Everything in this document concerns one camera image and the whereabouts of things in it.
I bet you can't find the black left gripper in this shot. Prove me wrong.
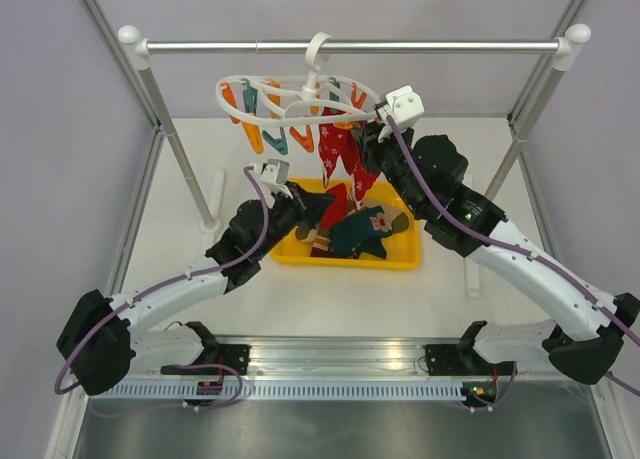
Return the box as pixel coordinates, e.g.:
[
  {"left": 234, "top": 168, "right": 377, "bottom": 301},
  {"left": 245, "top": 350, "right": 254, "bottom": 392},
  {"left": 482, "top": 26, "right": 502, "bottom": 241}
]
[{"left": 254, "top": 181, "right": 335, "bottom": 258}]

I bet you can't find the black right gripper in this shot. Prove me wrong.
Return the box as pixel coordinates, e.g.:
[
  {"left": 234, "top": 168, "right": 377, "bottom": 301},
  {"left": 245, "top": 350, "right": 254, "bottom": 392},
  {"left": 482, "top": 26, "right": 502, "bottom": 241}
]
[{"left": 352, "top": 118, "right": 427, "bottom": 216}]

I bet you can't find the beige striped sock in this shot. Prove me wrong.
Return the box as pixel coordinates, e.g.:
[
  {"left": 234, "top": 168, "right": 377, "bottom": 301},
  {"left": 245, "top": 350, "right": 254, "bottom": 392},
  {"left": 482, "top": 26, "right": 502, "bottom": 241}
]
[
  {"left": 384, "top": 206, "right": 410, "bottom": 234},
  {"left": 295, "top": 226, "right": 332, "bottom": 258}
]

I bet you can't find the red snowflake sock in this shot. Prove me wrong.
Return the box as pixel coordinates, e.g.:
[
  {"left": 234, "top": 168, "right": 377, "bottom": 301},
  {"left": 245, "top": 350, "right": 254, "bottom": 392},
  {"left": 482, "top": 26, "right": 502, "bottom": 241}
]
[
  {"left": 342, "top": 132, "right": 380, "bottom": 203},
  {"left": 318, "top": 122, "right": 349, "bottom": 187}
]

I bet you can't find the dark green sock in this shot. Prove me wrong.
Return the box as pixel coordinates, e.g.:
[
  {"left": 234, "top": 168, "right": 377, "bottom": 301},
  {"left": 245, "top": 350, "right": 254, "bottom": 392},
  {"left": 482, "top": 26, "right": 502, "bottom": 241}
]
[
  {"left": 331, "top": 206, "right": 393, "bottom": 258},
  {"left": 351, "top": 237, "right": 387, "bottom": 260}
]

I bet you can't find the white clip sock hanger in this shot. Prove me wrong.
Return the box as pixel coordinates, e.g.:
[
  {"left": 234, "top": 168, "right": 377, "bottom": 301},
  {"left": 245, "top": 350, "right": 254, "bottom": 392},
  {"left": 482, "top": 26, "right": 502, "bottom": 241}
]
[{"left": 215, "top": 32, "right": 380, "bottom": 155}]

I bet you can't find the red christmas sock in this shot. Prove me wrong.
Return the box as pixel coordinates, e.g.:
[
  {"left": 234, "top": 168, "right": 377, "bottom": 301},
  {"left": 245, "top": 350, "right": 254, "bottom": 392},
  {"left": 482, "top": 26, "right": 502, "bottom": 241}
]
[{"left": 319, "top": 183, "right": 349, "bottom": 229}]

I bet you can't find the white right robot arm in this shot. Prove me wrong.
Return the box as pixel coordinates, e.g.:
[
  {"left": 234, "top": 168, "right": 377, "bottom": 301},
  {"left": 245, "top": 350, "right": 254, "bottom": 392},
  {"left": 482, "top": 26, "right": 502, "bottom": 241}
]
[{"left": 353, "top": 123, "right": 639, "bottom": 385}]

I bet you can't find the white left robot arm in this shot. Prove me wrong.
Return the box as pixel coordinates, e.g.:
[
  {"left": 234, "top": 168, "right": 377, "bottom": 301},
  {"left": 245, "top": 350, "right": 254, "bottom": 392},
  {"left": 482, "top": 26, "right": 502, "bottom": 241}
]
[{"left": 56, "top": 182, "right": 334, "bottom": 396}]

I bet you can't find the yellow plastic tray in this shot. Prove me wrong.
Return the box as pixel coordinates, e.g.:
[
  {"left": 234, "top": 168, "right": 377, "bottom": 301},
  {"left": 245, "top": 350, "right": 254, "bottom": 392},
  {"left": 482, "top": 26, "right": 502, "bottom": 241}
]
[{"left": 269, "top": 177, "right": 422, "bottom": 271}]

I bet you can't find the silver clothes rack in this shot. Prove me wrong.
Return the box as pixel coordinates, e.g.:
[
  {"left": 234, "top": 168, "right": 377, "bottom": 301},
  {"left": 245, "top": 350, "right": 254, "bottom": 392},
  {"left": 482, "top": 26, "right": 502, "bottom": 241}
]
[{"left": 117, "top": 24, "right": 592, "bottom": 232}]

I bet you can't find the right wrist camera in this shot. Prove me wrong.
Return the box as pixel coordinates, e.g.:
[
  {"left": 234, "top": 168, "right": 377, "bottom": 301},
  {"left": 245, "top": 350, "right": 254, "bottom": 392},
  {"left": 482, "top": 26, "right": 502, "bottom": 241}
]
[{"left": 374, "top": 85, "right": 425, "bottom": 143}]

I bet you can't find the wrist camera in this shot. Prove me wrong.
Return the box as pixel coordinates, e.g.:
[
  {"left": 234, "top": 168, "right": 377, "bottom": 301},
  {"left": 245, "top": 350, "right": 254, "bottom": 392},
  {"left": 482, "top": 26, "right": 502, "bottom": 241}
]
[
  {"left": 250, "top": 159, "right": 293, "bottom": 198},
  {"left": 374, "top": 85, "right": 425, "bottom": 143}
]

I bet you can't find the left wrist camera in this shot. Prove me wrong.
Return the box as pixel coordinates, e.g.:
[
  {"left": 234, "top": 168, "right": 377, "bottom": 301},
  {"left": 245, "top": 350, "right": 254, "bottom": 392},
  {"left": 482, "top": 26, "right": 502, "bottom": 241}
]
[{"left": 250, "top": 159, "right": 293, "bottom": 198}]

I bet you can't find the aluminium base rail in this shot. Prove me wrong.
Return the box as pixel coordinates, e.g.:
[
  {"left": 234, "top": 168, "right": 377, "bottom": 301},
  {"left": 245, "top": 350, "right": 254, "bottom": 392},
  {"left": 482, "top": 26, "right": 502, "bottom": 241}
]
[{"left": 69, "top": 334, "right": 611, "bottom": 380}]

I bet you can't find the white slotted cable duct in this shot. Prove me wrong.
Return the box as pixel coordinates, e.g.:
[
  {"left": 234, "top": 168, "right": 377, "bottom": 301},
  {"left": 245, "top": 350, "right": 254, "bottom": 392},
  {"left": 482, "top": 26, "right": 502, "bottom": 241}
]
[{"left": 98, "top": 378, "right": 466, "bottom": 401}]

